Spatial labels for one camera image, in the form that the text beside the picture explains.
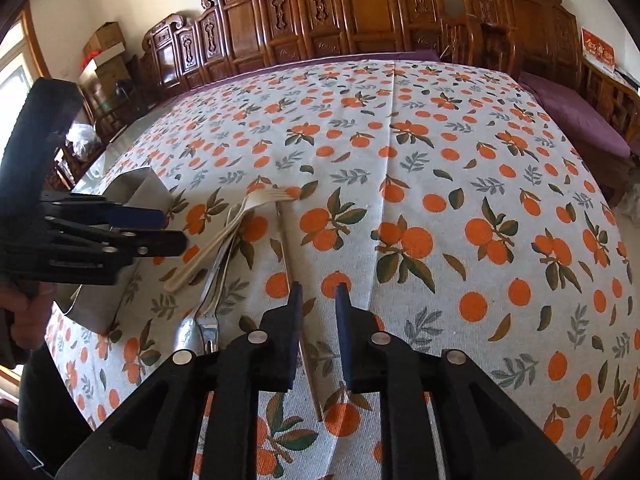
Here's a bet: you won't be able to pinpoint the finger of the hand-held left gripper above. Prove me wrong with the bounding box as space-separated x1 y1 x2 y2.
42 191 166 231
45 227 189 286

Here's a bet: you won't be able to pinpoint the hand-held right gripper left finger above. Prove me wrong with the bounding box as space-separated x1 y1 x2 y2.
55 281 304 480

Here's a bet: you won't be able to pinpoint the person's left hand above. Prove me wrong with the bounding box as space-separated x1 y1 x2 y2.
10 282 58 351

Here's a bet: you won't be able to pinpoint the rectangular metal tray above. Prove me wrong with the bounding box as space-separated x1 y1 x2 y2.
50 169 173 336

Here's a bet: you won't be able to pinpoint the person's dark clothing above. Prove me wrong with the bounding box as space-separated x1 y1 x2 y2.
17 345 96 476

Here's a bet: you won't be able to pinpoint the metal spoon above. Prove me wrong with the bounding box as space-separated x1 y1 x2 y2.
171 225 241 357

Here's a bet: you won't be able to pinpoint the carved wooden sofa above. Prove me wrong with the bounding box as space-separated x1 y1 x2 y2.
140 0 476 106

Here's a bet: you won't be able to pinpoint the carved wooden armchair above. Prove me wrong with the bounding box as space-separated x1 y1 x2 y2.
440 0 640 161

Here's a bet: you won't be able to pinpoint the white plastic bag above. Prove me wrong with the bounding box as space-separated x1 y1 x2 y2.
67 122 101 157

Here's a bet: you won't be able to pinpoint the cream plastic fork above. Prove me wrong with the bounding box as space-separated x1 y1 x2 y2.
164 183 301 293

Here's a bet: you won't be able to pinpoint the wooden dining chair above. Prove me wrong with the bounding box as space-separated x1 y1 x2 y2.
45 145 87 192

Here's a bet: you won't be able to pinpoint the brown cardboard box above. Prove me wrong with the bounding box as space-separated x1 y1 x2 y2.
82 21 126 56

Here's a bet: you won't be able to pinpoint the stacked cardboard boxes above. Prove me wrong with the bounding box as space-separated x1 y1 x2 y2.
77 57 137 122

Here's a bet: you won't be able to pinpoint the wooden chopstick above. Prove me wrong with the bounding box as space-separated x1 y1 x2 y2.
276 202 323 422

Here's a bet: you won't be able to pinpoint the white flat box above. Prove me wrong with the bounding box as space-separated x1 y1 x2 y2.
80 42 128 70

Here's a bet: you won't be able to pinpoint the purple armchair cushion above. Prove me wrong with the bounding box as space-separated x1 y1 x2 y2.
520 71 632 158

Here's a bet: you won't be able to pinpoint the red greeting card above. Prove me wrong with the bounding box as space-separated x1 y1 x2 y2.
581 27 616 68

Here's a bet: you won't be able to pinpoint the orange print tablecloth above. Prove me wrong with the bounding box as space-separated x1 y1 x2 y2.
45 57 633 480

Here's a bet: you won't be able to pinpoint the metal fork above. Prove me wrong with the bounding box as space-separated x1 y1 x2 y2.
196 240 238 353

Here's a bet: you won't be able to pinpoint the long purple sofa cushion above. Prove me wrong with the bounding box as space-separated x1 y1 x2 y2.
190 50 441 92

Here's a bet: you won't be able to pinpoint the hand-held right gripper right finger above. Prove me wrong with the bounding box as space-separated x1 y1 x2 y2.
334 282 583 480

